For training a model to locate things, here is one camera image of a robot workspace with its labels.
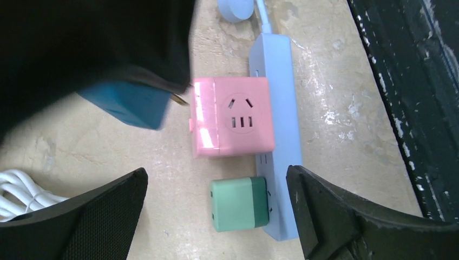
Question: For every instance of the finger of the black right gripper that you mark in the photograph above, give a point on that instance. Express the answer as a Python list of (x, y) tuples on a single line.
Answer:
[(50, 49)]

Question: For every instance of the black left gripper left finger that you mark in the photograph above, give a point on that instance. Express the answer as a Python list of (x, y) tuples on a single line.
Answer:
[(98, 224)]

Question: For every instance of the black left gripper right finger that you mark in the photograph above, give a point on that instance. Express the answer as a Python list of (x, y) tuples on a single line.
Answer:
[(334, 223)]

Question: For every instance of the green plug adapter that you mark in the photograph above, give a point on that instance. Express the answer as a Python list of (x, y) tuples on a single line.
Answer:
[(239, 203)]

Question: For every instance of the blue plug adapter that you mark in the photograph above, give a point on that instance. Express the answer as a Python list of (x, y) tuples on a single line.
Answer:
[(133, 103)]

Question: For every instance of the pink cube adapter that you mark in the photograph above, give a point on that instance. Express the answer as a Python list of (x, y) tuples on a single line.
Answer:
[(231, 116)]

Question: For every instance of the light blue power strip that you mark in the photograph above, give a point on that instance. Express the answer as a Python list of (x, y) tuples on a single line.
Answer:
[(271, 57)]

